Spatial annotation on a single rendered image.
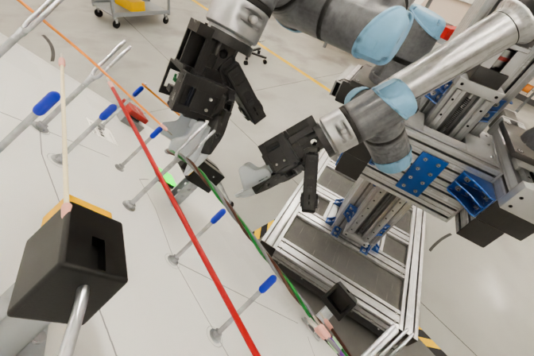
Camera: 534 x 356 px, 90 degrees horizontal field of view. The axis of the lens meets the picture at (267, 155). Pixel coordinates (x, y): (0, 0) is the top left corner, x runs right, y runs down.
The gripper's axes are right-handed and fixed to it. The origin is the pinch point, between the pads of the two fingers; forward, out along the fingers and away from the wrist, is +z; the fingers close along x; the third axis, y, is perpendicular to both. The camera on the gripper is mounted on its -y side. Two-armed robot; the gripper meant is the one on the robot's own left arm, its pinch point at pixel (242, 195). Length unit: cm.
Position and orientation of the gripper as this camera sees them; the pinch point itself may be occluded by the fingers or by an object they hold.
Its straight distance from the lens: 54.5
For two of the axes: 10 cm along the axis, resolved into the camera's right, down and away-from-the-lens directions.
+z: -8.5, 4.8, 2.2
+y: -5.0, -8.6, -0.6
